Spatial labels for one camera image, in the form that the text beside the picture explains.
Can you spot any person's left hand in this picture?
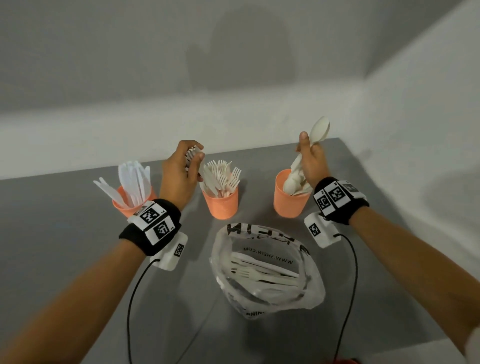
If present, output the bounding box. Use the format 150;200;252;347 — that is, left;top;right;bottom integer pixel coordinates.
159;140;206;212

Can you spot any person's right hand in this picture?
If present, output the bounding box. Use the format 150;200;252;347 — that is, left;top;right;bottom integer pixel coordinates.
296;131;332;190

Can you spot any bunch of white plastic spoons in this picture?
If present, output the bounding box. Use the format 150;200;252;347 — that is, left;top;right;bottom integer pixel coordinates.
283;166;314;197

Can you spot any white plastic spoon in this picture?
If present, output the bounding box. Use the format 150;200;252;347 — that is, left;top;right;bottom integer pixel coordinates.
290;116;331;173

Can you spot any bunch of white plastic knives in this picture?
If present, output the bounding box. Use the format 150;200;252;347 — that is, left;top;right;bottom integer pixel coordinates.
93;160;152;209

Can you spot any bunch of white plastic forks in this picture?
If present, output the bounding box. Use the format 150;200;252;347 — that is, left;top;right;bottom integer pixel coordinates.
200;160;242;199

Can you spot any orange mesh cup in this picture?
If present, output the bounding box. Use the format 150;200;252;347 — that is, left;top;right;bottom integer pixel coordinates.
201;186;239;221
112;185;158;219
273;168;312;219

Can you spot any clear plastic bag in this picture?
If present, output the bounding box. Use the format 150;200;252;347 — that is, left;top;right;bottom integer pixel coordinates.
209;221;326;320

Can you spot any person's left forearm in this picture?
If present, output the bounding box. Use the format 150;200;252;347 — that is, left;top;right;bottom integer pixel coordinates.
0;239;146;364

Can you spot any person's right forearm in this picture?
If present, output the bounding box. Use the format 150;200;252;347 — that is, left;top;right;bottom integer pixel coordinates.
348;205;480;355

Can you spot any black marker wristband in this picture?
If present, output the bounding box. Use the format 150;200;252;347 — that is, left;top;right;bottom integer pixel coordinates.
119;198;183;257
313;176;370;226

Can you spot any white shirt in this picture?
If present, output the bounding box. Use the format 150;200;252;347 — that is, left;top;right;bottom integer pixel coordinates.
464;326;480;364

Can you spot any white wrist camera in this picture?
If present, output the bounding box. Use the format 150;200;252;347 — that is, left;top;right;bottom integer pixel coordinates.
149;231;189;272
303;212;341;249

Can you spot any black camera cable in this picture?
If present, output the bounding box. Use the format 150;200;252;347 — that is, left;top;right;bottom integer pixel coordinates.
332;233;359;363
126;258;161;364

